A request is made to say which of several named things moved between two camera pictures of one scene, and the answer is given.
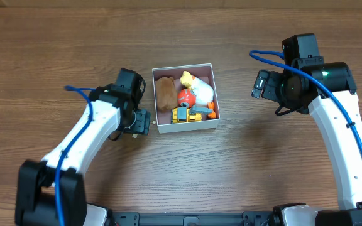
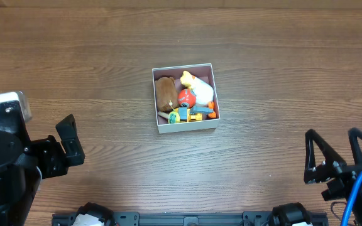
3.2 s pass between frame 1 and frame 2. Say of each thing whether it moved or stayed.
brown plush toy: stayed
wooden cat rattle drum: moved
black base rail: stayed
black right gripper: moved
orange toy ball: stayed
